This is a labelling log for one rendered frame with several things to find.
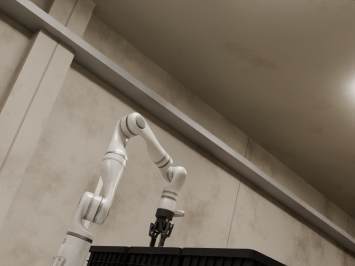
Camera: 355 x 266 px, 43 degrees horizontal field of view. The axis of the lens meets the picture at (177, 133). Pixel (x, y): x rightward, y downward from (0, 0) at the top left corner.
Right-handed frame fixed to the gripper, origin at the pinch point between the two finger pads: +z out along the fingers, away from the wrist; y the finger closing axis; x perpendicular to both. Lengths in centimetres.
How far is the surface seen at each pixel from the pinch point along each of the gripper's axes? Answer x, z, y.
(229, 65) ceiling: 93, -184, -97
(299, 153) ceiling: 254, -183, -141
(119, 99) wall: 34, -132, -154
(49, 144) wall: -9, -69, -149
